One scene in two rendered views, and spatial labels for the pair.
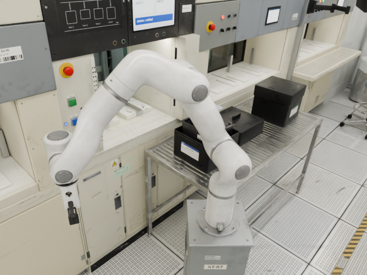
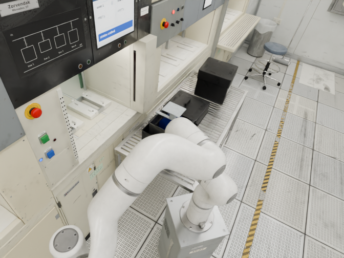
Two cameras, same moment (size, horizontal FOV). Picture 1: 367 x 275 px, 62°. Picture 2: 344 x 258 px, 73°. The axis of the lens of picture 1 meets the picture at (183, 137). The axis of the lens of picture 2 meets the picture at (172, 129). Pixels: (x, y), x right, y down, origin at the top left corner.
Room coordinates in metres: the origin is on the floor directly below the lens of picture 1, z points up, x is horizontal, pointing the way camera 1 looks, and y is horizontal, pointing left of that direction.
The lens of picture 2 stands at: (0.50, 0.24, 1.97)
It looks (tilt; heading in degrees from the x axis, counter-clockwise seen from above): 44 degrees down; 340
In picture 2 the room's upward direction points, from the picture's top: 10 degrees clockwise
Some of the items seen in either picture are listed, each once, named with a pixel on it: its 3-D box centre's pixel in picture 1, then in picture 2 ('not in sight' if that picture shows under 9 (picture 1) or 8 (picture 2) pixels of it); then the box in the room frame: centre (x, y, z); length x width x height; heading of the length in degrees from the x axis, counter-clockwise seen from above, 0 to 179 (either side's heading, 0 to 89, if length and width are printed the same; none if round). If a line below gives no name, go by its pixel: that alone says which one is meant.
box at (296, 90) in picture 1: (277, 100); (215, 80); (2.13, -0.70, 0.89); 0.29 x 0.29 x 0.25; 52
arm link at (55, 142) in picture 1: (61, 154); (71, 250); (0.76, 0.37, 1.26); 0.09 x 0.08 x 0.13; 23
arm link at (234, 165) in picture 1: (229, 172); (214, 190); (0.97, -0.19, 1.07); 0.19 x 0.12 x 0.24; 23
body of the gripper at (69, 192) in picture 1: (68, 189); not in sight; (0.77, 0.37, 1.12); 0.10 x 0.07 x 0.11; 23
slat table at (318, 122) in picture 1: (236, 175); (186, 145); (1.83, -0.42, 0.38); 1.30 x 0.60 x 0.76; 138
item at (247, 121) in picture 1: (235, 123); (186, 107); (1.85, -0.35, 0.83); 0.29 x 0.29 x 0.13; 47
